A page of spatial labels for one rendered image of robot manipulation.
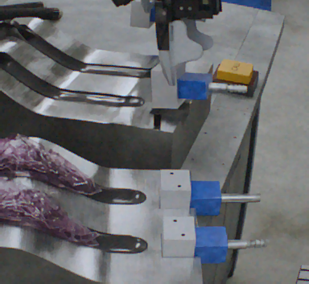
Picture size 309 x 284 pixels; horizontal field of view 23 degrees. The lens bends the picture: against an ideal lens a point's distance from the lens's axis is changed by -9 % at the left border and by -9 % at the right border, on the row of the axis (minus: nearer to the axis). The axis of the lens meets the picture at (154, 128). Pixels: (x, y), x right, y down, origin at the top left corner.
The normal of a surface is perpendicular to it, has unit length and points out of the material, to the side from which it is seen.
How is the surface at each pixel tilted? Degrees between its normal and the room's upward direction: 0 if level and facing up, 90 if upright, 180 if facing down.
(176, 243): 90
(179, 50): 71
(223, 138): 0
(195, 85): 82
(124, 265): 0
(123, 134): 90
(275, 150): 0
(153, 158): 90
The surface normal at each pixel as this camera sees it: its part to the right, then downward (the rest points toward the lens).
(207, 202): 0.02, 0.47
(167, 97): -0.28, 0.30
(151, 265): 0.04, -0.89
